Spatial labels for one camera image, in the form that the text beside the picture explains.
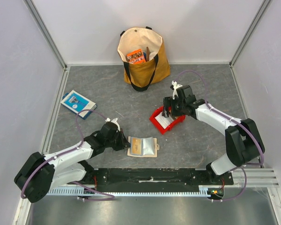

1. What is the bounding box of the white item in bag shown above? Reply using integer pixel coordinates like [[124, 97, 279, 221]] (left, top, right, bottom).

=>
[[148, 52, 157, 61]]

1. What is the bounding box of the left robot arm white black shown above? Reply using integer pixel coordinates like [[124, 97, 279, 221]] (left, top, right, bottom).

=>
[[14, 121, 130, 203]]

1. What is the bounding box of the mustard canvas tote bag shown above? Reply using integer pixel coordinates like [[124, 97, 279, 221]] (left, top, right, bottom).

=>
[[117, 27, 170, 92]]

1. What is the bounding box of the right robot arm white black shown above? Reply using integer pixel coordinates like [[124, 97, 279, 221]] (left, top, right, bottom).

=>
[[162, 81, 265, 185]]

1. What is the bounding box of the blue razor package box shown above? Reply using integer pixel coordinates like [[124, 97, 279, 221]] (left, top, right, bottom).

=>
[[60, 90, 97, 120]]

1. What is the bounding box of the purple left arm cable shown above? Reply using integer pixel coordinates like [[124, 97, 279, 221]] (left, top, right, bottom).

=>
[[21, 109, 115, 202]]

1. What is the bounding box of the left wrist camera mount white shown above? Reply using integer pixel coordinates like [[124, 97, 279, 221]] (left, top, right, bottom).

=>
[[105, 118, 120, 131]]

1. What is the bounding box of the white card stack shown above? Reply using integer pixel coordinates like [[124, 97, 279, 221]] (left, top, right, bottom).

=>
[[155, 113, 174, 129]]

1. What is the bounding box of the beige leather card holder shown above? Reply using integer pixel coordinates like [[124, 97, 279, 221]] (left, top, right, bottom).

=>
[[127, 136, 160, 158]]

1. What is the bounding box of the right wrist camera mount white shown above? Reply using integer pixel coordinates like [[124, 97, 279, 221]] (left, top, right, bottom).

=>
[[170, 81, 183, 99]]

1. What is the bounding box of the orange snack box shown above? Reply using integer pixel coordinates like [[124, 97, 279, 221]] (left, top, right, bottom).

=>
[[126, 49, 146, 64]]

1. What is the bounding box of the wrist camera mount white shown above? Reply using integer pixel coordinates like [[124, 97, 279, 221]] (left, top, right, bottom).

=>
[[105, 118, 120, 131], [170, 81, 183, 99]]

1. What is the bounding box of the red plastic bin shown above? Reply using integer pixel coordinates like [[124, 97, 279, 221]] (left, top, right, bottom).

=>
[[149, 106, 185, 135]]

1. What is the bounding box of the gold credit card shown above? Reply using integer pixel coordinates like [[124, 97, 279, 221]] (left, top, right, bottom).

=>
[[130, 137, 142, 156]]

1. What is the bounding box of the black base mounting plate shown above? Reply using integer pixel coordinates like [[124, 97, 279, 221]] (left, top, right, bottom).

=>
[[81, 168, 234, 192]]

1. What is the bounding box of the white cable duct rail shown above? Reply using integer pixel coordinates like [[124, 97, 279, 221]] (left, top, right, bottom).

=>
[[47, 186, 211, 197]]

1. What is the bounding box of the brown item in bag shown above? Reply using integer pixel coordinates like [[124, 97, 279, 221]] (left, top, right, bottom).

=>
[[144, 47, 150, 61]]

